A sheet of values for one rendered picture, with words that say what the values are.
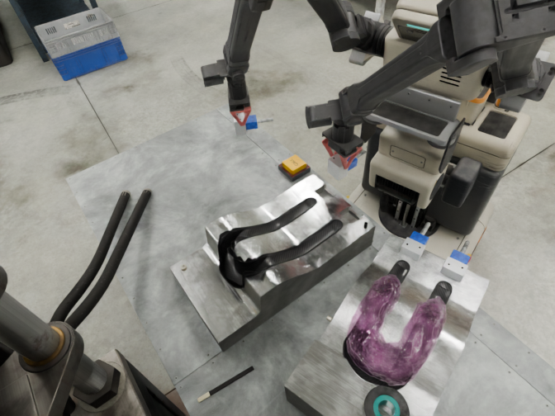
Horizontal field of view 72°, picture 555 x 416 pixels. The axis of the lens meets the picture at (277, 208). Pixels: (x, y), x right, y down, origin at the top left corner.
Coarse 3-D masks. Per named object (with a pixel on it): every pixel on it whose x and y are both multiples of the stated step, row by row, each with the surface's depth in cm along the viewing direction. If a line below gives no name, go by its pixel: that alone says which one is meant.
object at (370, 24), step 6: (366, 18) 107; (366, 24) 104; (372, 24) 106; (378, 24) 108; (384, 24) 108; (366, 30) 104; (372, 30) 106; (366, 36) 105; (372, 36) 106; (360, 42) 107; (366, 42) 108; (372, 42) 108; (354, 48) 113; (360, 48) 109; (366, 48) 110; (372, 54) 111
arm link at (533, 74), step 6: (534, 60) 82; (492, 66) 84; (534, 66) 83; (492, 72) 84; (534, 72) 83; (492, 78) 85; (498, 78) 83; (528, 78) 80; (534, 78) 83; (492, 84) 87; (498, 84) 83; (504, 84) 82; (492, 90) 87
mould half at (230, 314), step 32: (288, 192) 113; (224, 224) 101; (256, 224) 104; (288, 224) 106; (320, 224) 105; (192, 256) 104; (256, 256) 94; (320, 256) 98; (352, 256) 106; (192, 288) 97; (224, 288) 97; (256, 288) 88; (288, 288) 93; (224, 320) 91; (256, 320) 93
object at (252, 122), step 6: (240, 114) 128; (234, 120) 126; (240, 120) 126; (252, 120) 128; (258, 120) 129; (264, 120) 129; (270, 120) 129; (240, 126) 127; (246, 126) 128; (252, 126) 128; (240, 132) 129; (246, 132) 129
